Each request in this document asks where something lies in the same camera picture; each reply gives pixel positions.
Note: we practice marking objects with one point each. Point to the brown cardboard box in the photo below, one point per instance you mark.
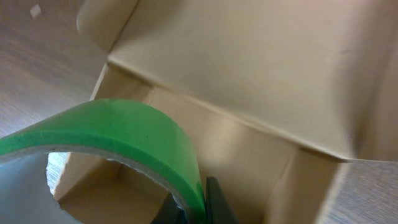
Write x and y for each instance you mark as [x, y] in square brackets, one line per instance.
[290, 105]

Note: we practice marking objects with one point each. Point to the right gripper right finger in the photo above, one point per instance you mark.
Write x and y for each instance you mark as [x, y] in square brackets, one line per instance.
[218, 210]

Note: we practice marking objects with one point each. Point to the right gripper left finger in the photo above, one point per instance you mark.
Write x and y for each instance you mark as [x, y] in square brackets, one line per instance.
[169, 213]

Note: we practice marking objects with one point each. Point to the green tape roll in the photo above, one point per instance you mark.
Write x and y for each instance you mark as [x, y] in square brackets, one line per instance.
[132, 133]

